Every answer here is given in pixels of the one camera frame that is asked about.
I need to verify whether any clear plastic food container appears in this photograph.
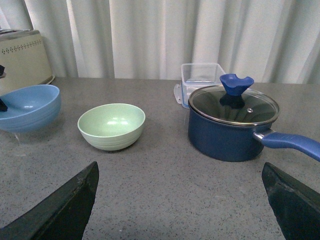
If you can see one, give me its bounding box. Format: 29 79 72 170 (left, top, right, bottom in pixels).
173 63 226 109

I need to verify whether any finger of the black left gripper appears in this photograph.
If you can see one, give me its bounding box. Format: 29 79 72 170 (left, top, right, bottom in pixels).
0 65 5 75
0 99 8 111

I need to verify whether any glass lid with blue knob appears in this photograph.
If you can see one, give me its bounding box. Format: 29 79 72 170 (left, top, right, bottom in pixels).
188 73 280 127

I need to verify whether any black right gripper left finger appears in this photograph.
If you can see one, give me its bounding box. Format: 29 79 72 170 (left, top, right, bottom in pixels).
0 161 99 240

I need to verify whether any cream two-slot toaster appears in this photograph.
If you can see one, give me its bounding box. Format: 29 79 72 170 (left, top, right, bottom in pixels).
0 29 55 95

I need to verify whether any dark blue saucepan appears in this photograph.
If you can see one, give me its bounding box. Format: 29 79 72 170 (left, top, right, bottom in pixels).
188 107 320 162

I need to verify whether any blue plastic bowl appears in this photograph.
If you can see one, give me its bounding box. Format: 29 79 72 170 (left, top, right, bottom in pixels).
0 84 62 133

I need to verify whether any white pleated curtain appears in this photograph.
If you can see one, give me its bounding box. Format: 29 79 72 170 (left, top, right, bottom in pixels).
0 0 320 84

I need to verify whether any green plastic bowl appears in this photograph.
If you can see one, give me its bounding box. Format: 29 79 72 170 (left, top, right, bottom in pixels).
77 103 146 151

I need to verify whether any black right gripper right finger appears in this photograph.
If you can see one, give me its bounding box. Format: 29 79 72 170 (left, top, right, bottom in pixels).
261 162 320 240

